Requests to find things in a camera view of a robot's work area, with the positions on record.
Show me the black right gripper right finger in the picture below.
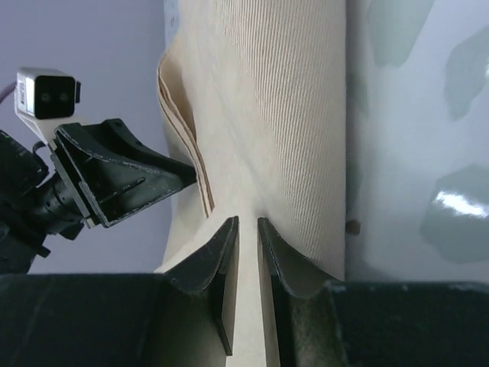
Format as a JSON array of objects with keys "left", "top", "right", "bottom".
[{"left": 257, "top": 218, "right": 488, "bottom": 366}]

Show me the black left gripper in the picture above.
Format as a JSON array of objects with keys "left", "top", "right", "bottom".
[{"left": 22, "top": 119, "right": 195, "bottom": 241}]

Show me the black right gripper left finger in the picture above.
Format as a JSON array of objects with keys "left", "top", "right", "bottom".
[{"left": 1, "top": 217, "right": 238, "bottom": 366}]

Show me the beige wooden board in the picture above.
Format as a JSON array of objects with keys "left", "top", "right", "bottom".
[{"left": 157, "top": 1, "right": 346, "bottom": 366}]

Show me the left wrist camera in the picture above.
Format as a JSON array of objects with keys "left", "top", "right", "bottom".
[{"left": 15, "top": 67, "right": 81, "bottom": 145}]

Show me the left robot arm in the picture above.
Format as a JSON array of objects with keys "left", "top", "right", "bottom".
[{"left": 1, "top": 119, "right": 196, "bottom": 274}]

